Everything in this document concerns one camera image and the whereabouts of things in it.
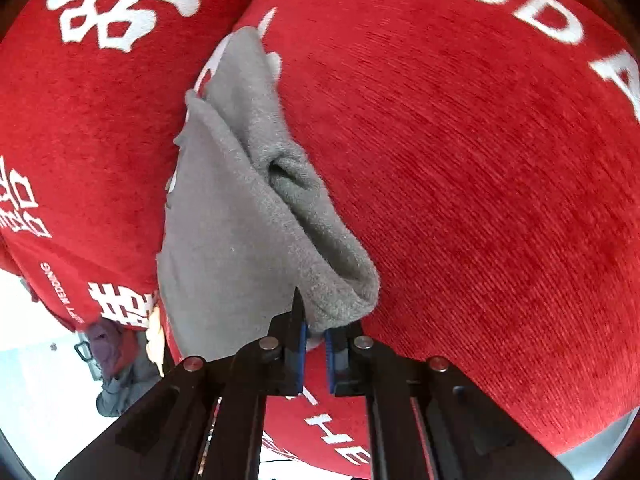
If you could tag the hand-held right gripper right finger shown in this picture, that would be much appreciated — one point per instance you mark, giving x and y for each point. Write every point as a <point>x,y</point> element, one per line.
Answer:
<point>331,360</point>

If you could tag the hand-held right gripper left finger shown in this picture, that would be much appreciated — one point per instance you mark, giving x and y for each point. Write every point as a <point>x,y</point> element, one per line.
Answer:
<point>300,355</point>

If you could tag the grey knit sweater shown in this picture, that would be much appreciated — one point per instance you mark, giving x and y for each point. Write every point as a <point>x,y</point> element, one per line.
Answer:
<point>235,240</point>

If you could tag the cream cloth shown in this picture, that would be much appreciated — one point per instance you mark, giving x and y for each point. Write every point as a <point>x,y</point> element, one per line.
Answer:
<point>157,337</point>

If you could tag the grey jacket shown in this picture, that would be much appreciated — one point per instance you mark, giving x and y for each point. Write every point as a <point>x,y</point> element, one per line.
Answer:
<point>127,390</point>

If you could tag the purple cloth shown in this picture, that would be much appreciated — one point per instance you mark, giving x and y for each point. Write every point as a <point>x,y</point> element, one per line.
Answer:
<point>110,342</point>

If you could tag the red printed sofa cover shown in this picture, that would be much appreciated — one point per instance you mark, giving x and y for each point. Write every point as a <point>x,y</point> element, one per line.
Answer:
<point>475,185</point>

